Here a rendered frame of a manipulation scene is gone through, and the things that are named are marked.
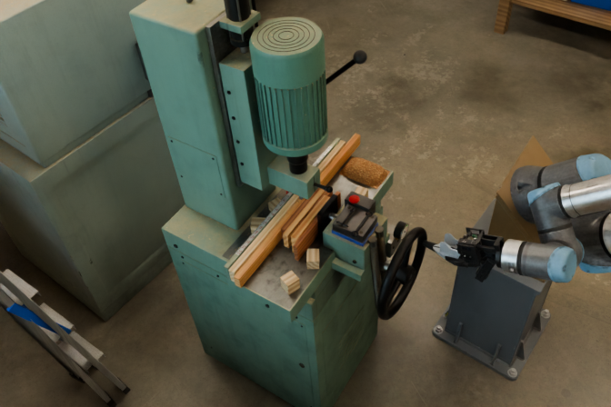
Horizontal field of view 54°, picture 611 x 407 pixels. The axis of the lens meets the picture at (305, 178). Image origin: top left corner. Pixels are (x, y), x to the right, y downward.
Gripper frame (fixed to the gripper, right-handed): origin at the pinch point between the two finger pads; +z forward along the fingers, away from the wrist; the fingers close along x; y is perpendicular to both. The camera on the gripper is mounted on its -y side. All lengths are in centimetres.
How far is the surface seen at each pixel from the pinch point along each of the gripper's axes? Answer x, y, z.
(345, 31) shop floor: -213, -27, 169
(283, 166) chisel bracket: 11, 35, 35
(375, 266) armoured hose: 14.7, 4.6, 12.1
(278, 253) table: 27.0, 16.7, 33.6
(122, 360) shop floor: 50, -44, 132
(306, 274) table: 29.3, 13.1, 23.4
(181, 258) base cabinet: 31, 8, 78
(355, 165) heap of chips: -11.9, 19.1, 28.8
